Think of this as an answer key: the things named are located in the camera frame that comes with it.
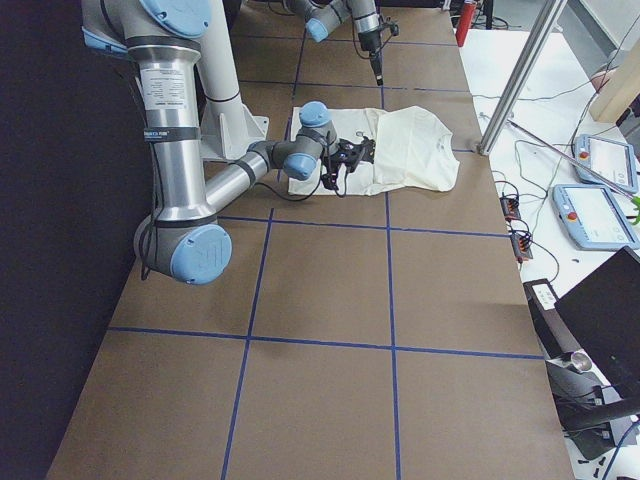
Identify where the aluminium frame post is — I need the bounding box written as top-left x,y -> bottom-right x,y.
477,0 -> 567,156

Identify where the orange connector block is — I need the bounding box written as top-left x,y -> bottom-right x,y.
499,196 -> 521,221
510,231 -> 533,264

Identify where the near orange connector block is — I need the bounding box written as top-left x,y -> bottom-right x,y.
510,231 -> 533,264

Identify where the teach pendant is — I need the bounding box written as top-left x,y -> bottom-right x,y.
552,184 -> 639,251
573,134 -> 639,194

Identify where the far teach pendant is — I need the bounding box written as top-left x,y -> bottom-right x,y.
573,134 -> 639,194

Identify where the black monitor stand base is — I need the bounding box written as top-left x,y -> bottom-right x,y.
545,358 -> 639,460

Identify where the black box with label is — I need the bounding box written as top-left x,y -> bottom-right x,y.
523,279 -> 585,359

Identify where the wooden board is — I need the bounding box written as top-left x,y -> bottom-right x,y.
588,1 -> 639,123

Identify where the near teach pendant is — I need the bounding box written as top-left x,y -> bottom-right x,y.
552,184 -> 639,251

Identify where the red fire extinguisher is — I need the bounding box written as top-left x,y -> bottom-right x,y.
455,0 -> 477,47

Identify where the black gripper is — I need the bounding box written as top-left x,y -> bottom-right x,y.
324,137 -> 376,186
358,27 -> 384,85

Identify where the cream long-sleeve cat shirt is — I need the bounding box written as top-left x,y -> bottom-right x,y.
287,104 -> 461,197

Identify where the black monitor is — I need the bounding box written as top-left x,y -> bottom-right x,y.
556,246 -> 639,398

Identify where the far orange connector block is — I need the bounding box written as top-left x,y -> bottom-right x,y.
499,196 -> 521,221

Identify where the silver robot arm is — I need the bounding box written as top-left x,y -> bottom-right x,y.
82,1 -> 375,285
282,0 -> 386,86

